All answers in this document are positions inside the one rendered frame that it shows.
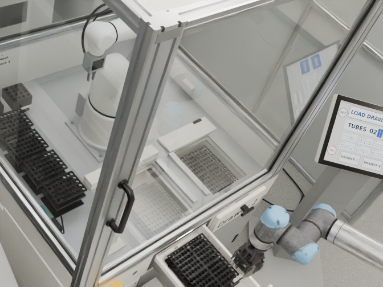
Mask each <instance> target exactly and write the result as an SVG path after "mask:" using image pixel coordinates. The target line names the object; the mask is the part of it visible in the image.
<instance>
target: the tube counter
mask: <svg viewBox="0 0 383 287"><path fill-rule="evenodd" d="M368 136H372V137H376V138H380V139H383V129H381V128H377V127H375V126H370V129H369V133H368Z"/></svg>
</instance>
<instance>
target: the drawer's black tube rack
mask: <svg viewBox="0 0 383 287"><path fill-rule="evenodd" d="M201 235H203V237H202V236H201ZM204 239H206V240H204ZM190 242H191V243H190ZM207 242H209V243H210V244H208V243H207ZM211 246H213V244H212V243H211V242H210V241H209V240H208V239H207V237H206V236H205V235H204V234H203V233H201V234H199V235H198V236H196V237H195V238H193V239H191V240H190V241H188V242H187V243H186V244H184V245H182V246H181V247H179V248H178V249H176V250H175V251H173V252H172V253H170V254H168V255H167V257H168V258H167V259H165V262H166V263H167V264H168V267H170V268H171V269H172V270H173V272H174V273H175V274H176V275H177V276H178V277H179V279H180V280H181V281H182V282H183V283H184V284H185V287H223V286H224V285H226V284H227V283H228V282H229V281H231V280H232V279H233V278H235V277H236V276H237V275H239V273H238V272H237V271H236V270H235V269H234V268H233V267H232V266H231V267H228V265H230V263H229V262H228V261H227V260H226V259H225V258H224V257H223V256H222V254H221V253H220V252H219V251H218V250H217V249H216V247H215V246H213V248H212V247H211ZM214 249H215V250H216V251H214ZM178 250H179V251H178ZM217 253H219V255H218V254H217ZM169 256H170V257H169ZM221 258H223V259H224V260H222V259H221ZM225 261H226V262H227V264H226V263H225ZM231 269H233V270H234V271H232V270H231ZM235 273H237V274H235Z"/></svg>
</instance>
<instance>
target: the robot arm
mask: <svg viewBox="0 0 383 287"><path fill-rule="evenodd" d="M289 219H290V217H289V214H288V213H287V211H286V210H285V209H284V208H283V207H281V206H277V205H273V206H269V207H268V208H267V209H266V210H265V212H264V213H263V214H262V215H261V217H260V219H259V221H258V222H257V224H256V226H255V227H254V228H253V230H252V231H251V233H250V236H249V238H248V242H245V243H244V244H243V245H242V246H241V247H239V248H238V249H237V250H236V251H235V252H234V254H233V255H232V257H231V259H233V258H234V257H235V258H234V260H233V263H231V264H230V266H232V265H234V264H235V268H236V269H237V268H238V267H239V268H240V269H241V271H242V272H243V273H244V276H243V277H242V279H244V278H246V277H249V276H251V275H253V274H254V273H255V272H257V271H259V270H261V269H262V267H263V263H264V261H263V259H265V256H264V252H266V251H267V250H268V249H271V248H272V247H273V246H274V245H275V243H276V244H277V245H278V246H280V247H281V248H282V249H283V250H284V251H286V252H287V253H288V254H289V255H290V256H292V258H293V259H295V260H297V261H298V262H299V263H301V264H302V265H307V264H308V263H309V262H310V261H311V260H312V258H313V257H314V256H315V254H317V252H318V251H319V249H320V248H319V246H318V245H317V244H316V243H317V242H318V241H319V239H320V238H321V237H322V238H323V239H326V240H327V241H329V242H330V243H332V244H334V245H336V246H337V247H339V248H341V249H343V250H344V251H346V252H348V253H350V254H351V255H353V256H355V257H356V258H358V259H360V260H362V261H363V262H365V263H367V264H369V265H370V266H372V267H374V268H376V269H377V270H379V271H381V272H382V273H383V243H381V242H379V241H377V240H376V239H374V238H372V237H370V236H368V235H366V234H364V233H363V232H361V231H359V230H357V229H355V228H353V227H352V226H350V225H348V224H347V223H344V222H342V221H341V220H339V219H337V218H336V213H335V211H334V210H333V209H332V207H331V206H329V205H327V204H323V203H322V204H318V205H317V206H315V207H314V208H313V209H312V210H310V212H309V213H308V215H307V216H306V217H305V218H304V219H303V221H302V222H301V223H300V224H299V225H298V226H297V227H294V226H293V225H292V224H291V223H289ZM274 242H275V243H274ZM235 253H236V254H235Z"/></svg>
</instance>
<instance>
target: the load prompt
mask: <svg viewBox="0 0 383 287"><path fill-rule="evenodd" d="M348 117H350V118H354V119H357V120H361V121H365V122H368V123H371V124H375V125H379V126H383V114H381V113H377V112H373V111H371V110H366V109H363V108H359V107H356V106H352V105H351V107H350V109H349V113H348Z"/></svg>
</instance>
